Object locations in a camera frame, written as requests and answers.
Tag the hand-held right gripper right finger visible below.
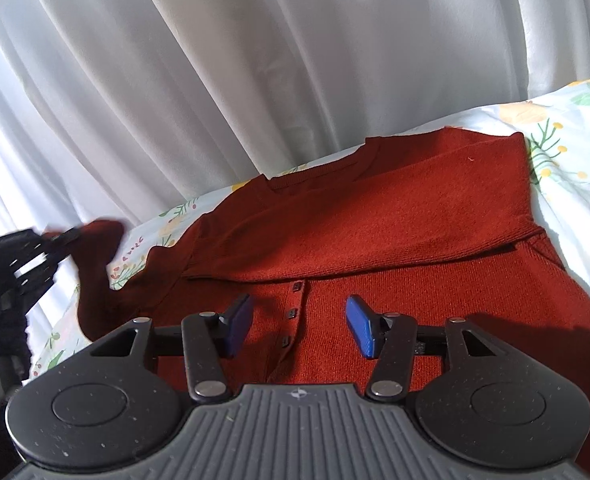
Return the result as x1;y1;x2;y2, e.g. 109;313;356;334
344;294;502;404

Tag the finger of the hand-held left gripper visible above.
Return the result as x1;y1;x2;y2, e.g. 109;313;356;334
11;259;58;311
25;227;82;267

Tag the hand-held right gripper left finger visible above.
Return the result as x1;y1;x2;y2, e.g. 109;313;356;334
91;293;254;404

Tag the red knit sweater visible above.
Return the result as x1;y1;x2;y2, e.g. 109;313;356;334
42;127;590;461

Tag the white curtain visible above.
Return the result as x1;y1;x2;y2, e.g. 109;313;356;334
0;0;590;361

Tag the floral bed sheet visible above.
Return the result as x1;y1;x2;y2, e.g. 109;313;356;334
29;75;590;383

